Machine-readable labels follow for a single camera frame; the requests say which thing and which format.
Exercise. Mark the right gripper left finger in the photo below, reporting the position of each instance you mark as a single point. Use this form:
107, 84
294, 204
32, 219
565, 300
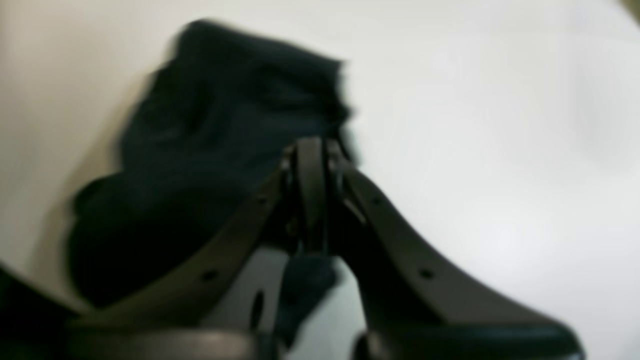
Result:
222, 303

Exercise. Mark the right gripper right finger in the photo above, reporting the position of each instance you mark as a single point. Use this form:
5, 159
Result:
419, 305

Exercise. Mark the black long-sleeve t-shirt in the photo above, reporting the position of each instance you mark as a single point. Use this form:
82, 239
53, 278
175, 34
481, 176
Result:
210, 129

